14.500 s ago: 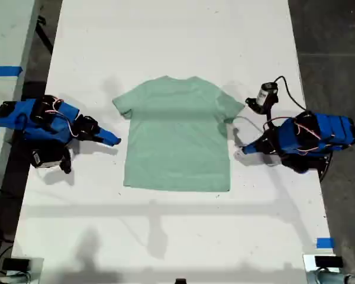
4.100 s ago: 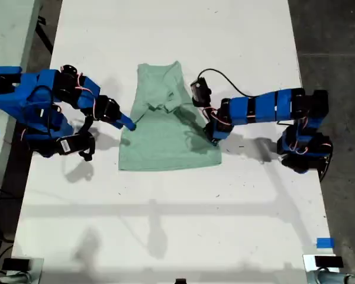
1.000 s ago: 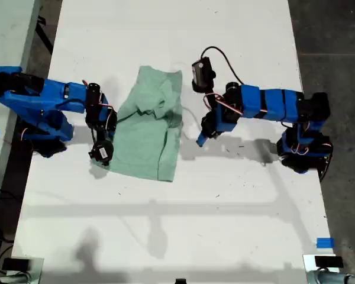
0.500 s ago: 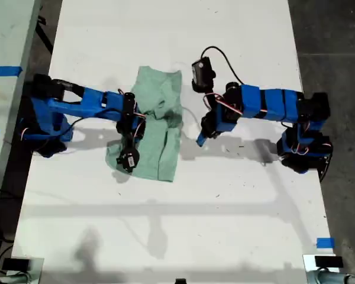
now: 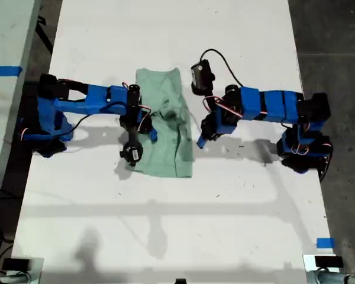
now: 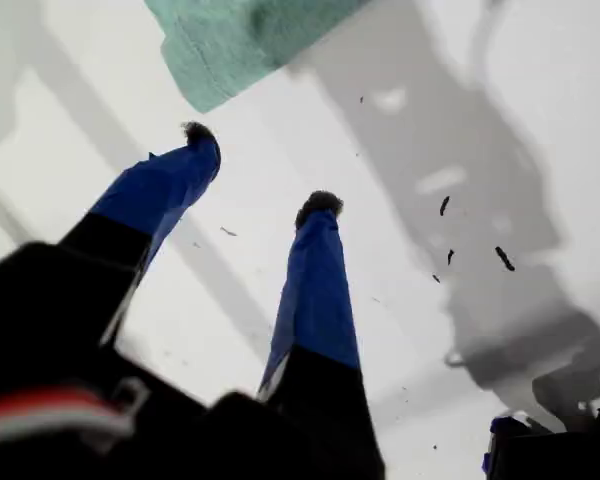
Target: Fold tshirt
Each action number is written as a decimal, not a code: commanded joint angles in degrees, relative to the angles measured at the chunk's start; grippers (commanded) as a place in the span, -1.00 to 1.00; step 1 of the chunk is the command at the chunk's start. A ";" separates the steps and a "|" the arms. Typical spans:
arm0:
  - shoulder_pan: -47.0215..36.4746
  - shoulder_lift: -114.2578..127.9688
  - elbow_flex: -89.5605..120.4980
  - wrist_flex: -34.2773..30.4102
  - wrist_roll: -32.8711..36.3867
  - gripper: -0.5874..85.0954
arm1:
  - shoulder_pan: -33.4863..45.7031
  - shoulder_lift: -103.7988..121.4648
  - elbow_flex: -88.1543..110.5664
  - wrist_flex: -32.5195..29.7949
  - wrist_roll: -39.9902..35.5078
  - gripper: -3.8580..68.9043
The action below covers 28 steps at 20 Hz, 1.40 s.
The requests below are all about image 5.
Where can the pale side table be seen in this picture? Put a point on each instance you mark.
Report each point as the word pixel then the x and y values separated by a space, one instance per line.
pixel 6 29

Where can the black metal table leg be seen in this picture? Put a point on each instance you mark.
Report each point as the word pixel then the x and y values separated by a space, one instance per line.
pixel 45 35

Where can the square blue tape piece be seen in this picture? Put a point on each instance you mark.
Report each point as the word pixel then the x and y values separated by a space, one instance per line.
pixel 325 243

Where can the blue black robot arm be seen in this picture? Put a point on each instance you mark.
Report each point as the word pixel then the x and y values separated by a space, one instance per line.
pixel 97 97
pixel 272 106

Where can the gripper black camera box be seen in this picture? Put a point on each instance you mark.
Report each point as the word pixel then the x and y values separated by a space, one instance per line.
pixel 131 152
pixel 202 75

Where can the shiny metal clamp plate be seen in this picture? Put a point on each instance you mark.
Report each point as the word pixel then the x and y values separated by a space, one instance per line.
pixel 309 263
pixel 35 270

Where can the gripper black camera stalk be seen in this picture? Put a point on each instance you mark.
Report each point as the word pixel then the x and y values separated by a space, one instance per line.
pixel 132 131
pixel 213 99

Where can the pale green T-shirt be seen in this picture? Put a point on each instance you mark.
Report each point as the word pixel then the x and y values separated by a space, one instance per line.
pixel 165 154

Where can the small black box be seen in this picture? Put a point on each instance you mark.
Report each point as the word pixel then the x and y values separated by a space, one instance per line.
pixel 15 264
pixel 180 281
pixel 328 261

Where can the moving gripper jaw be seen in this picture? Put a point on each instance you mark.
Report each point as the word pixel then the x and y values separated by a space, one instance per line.
pixel 156 134
pixel 206 140

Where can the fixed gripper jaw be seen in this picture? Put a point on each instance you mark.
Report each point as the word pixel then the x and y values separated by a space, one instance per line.
pixel 152 134
pixel 200 141

